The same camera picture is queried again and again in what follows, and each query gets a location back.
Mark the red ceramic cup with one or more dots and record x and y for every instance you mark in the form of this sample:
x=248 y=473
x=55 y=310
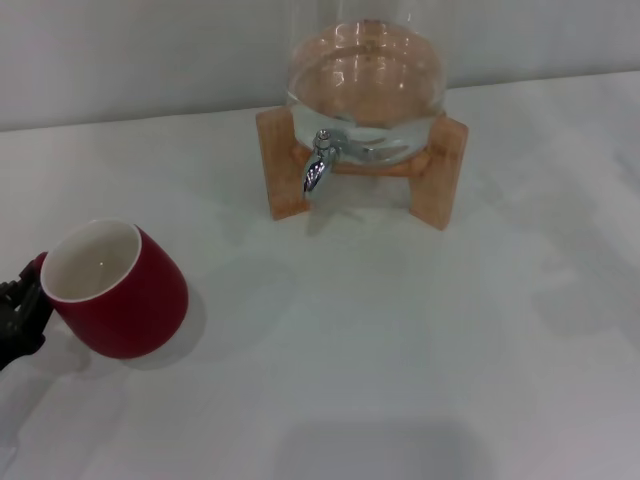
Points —
x=135 y=300

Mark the silver metal faucet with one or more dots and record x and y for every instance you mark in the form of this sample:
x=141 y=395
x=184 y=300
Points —
x=317 y=167

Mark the glass water dispenser jar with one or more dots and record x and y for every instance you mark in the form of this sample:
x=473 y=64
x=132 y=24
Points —
x=367 y=75

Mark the wooden dispenser stand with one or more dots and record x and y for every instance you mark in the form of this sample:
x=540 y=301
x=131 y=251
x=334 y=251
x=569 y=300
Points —
x=282 y=165

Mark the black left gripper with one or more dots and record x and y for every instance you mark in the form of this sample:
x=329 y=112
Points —
x=12 y=335

